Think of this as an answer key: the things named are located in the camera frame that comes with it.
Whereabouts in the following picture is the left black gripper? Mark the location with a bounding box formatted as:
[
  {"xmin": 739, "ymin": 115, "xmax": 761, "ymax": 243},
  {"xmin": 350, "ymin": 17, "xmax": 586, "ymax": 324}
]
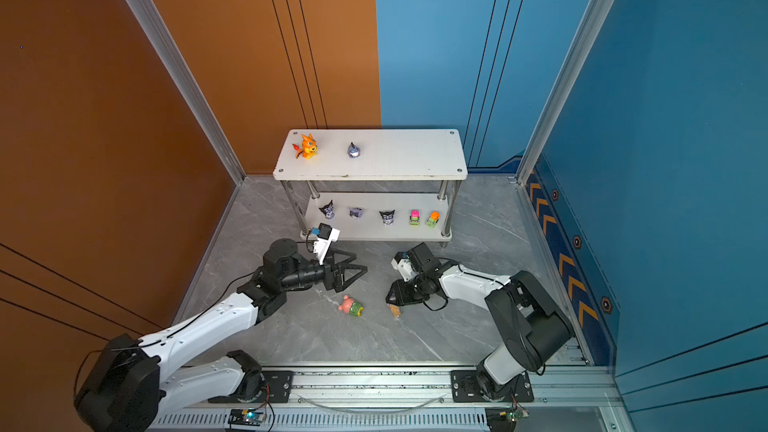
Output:
[{"xmin": 279, "ymin": 248, "xmax": 366, "ymax": 295}]

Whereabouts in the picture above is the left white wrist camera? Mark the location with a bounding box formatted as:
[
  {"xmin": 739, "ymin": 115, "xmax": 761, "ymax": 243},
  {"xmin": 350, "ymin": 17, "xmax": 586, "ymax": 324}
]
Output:
[{"xmin": 310, "ymin": 223, "xmax": 340, "ymax": 265}]

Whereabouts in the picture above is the ice cream cone toy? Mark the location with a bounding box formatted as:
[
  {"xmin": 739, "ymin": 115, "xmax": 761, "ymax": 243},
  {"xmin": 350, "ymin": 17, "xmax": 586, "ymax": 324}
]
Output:
[{"xmin": 388, "ymin": 304, "xmax": 401, "ymax": 319}]

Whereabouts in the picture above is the black white kuromi toy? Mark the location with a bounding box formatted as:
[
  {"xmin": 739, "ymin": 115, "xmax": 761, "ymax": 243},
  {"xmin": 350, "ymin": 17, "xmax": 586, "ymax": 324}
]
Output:
[{"xmin": 319, "ymin": 200, "xmax": 335, "ymax": 220}]

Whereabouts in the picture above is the left green circuit board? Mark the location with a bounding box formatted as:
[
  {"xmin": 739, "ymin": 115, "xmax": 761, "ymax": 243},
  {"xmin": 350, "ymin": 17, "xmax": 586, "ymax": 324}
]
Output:
[{"xmin": 227, "ymin": 408, "xmax": 270, "ymax": 430}]

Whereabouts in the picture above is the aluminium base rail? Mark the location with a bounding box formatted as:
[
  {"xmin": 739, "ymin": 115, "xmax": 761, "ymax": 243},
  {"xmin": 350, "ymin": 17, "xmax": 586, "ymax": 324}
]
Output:
[{"xmin": 107, "ymin": 362, "xmax": 637, "ymax": 432}]

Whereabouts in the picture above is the blue grey eeyore toy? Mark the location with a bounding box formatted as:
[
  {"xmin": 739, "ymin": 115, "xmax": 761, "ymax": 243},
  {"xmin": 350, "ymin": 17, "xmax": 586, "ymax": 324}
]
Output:
[{"xmin": 347, "ymin": 142, "xmax": 361, "ymax": 158}]

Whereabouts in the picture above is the aluminium corner post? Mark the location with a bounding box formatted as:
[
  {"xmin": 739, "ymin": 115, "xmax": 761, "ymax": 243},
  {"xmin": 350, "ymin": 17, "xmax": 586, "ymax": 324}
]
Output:
[
  {"xmin": 516, "ymin": 0, "xmax": 615, "ymax": 186},
  {"xmin": 125, "ymin": 0, "xmax": 246, "ymax": 187}
]

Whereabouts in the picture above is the orange fox toy figure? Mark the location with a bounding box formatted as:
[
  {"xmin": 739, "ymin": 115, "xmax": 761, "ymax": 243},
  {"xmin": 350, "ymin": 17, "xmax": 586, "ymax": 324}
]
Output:
[{"xmin": 293, "ymin": 134, "xmax": 318, "ymax": 159}]

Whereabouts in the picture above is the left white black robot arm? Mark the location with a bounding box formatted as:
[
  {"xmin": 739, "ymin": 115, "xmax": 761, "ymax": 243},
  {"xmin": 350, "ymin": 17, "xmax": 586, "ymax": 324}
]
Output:
[{"xmin": 73, "ymin": 239, "xmax": 368, "ymax": 431}]

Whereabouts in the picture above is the white two-tier metal shelf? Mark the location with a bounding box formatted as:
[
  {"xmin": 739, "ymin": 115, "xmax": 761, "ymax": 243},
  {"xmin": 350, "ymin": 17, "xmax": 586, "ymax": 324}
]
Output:
[{"xmin": 273, "ymin": 129, "xmax": 468, "ymax": 245}]

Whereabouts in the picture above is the green orange toy car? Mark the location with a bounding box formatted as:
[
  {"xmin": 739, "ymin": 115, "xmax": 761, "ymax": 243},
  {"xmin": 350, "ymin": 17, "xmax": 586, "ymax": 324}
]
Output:
[{"xmin": 425, "ymin": 211, "xmax": 440, "ymax": 228}]

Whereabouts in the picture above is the purple bat toy figure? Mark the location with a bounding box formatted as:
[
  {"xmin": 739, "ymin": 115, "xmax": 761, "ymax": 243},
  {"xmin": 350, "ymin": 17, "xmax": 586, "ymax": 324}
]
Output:
[{"xmin": 349, "ymin": 207, "xmax": 363, "ymax": 219}]

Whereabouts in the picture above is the pink green block toy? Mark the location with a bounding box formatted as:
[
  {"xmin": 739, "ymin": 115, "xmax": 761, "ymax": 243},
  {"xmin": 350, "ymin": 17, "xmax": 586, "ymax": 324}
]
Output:
[{"xmin": 409, "ymin": 210, "xmax": 421, "ymax": 226}]

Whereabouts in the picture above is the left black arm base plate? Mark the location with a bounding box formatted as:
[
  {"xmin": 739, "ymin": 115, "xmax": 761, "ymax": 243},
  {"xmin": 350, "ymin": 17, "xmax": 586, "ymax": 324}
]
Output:
[{"xmin": 207, "ymin": 370, "xmax": 294, "ymax": 404}]

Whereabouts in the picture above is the right aluminium corner post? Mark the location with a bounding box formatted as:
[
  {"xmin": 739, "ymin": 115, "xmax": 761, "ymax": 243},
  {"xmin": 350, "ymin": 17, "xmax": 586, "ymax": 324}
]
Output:
[{"xmin": 516, "ymin": 0, "xmax": 615, "ymax": 186}]

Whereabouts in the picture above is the grey purple kuromi toy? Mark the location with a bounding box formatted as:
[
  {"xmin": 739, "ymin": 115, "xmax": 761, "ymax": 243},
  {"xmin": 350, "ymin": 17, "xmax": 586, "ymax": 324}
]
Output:
[{"xmin": 379, "ymin": 209, "xmax": 395, "ymax": 226}]

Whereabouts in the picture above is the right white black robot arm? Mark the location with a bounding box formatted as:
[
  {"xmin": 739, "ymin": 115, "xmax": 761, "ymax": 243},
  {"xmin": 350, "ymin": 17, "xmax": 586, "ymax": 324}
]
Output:
[{"xmin": 386, "ymin": 243, "xmax": 575, "ymax": 402}]

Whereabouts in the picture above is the left aluminium corner post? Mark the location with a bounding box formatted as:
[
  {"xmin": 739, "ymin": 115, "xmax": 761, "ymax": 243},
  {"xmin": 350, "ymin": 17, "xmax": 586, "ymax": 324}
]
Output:
[{"xmin": 125, "ymin": 0, "xmax": 246, "ymax": 187}]

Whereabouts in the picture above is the pink pig green toy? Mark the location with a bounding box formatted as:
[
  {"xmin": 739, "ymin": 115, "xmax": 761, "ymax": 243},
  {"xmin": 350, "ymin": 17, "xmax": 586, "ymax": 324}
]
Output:
[{"xmin": 338, "ymin": 295, "xmax": 364, "ymax": 317}]

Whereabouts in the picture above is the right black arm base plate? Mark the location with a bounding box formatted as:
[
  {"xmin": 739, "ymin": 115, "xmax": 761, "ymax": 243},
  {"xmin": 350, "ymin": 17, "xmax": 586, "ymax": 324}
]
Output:
[{"xmin": 450, "ymin": 370, "xmax": 535, "ymax": 403}]

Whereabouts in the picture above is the right circuit board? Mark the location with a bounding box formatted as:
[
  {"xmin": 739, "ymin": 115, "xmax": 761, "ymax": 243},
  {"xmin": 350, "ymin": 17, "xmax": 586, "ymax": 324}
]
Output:
[{"xmin": 484, "ymin": 407, "xmax": 530, "ymax": 432}]

